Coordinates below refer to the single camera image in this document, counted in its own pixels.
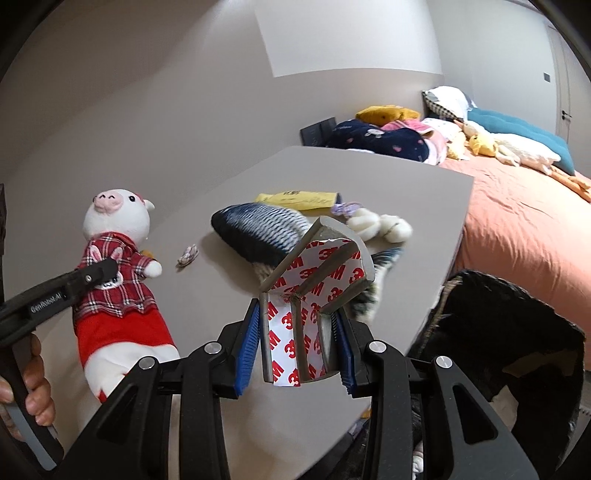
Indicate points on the dark blue fish plush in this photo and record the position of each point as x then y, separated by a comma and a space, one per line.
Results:
263, 235

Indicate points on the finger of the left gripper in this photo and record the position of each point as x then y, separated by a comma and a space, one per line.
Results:
81, 280

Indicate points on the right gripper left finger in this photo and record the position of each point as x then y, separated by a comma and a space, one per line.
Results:
128, 437

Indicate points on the navy patterned blanket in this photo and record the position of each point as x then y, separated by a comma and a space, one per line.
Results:
402, 143

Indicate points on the white goose plush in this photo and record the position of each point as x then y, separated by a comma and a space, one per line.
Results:
518, 151

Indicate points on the black trash bin with bag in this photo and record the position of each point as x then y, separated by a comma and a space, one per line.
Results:
525, 359

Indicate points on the small crumpled wrapper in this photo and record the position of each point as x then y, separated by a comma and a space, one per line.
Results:
188, 256

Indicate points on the checkered white pillow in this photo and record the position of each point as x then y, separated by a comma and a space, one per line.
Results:
448, 102

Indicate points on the yellow duck plush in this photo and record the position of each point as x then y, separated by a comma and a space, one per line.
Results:
483, 144

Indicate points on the person's left hand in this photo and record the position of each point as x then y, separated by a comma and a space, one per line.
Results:
39, 402

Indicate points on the teal blue cushion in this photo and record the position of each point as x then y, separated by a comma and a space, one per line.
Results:
497, 122

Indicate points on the bed with orange sheet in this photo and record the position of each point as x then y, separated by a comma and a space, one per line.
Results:
527, 228

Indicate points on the white pig plush toy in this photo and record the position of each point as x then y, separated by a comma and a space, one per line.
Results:
118, 322

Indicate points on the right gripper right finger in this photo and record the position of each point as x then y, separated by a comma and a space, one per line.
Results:
463, 437

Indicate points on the pink blanket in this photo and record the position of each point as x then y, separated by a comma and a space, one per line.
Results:
437, 142

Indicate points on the beige door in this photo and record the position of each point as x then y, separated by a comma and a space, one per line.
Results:
571, 93

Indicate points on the mustard yellow plush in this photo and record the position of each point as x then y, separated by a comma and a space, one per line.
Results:
381, 115

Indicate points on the black wall socket panel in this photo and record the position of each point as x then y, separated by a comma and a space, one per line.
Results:
317, 135

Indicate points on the yellow packet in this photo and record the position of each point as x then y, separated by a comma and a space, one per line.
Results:
300, 200

